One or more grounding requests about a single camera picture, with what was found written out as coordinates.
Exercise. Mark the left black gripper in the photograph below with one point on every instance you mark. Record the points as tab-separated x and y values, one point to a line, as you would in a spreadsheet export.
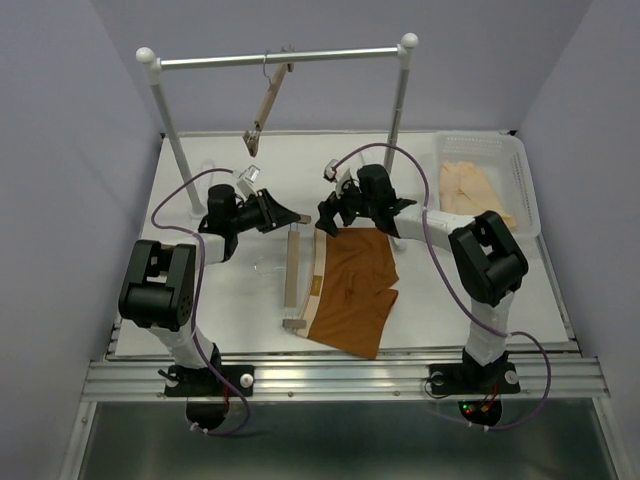
272	214

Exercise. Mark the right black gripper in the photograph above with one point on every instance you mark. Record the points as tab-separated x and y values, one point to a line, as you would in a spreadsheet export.
328	208

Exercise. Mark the wooden clip hanger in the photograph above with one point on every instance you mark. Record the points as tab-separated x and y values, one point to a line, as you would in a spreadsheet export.
251	136
290	322

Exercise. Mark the brown underwear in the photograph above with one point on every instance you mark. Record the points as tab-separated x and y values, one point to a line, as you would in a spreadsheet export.
351	292

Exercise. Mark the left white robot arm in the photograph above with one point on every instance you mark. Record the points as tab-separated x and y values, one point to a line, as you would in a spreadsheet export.
158	293

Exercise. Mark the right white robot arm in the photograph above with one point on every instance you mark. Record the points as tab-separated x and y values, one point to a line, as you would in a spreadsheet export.
489	262

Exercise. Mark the beige underwear in basket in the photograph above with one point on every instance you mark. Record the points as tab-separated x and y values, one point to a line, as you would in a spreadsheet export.
464	189

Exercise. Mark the white plastic basket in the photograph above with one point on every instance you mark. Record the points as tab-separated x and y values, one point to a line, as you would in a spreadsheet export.
503	159

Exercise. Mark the white metal clothes rack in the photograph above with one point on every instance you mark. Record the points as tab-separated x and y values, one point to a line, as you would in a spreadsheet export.
154	67

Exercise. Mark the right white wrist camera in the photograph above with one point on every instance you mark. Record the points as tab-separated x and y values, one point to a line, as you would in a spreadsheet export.
338	175

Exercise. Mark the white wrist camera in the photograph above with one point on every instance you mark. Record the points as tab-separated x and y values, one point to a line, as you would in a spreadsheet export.
338	175
245	180

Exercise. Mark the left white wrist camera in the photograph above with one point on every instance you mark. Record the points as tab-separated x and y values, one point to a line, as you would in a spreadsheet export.
245	180

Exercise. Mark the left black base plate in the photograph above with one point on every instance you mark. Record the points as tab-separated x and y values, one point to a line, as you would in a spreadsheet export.
214	407

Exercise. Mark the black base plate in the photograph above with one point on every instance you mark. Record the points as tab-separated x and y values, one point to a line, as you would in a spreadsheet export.
480	389
214	407

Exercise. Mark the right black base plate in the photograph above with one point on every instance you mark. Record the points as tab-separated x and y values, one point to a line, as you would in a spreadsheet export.
480	389

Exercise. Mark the aluminium mounting rail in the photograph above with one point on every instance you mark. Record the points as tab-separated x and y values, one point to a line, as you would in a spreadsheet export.
288	378

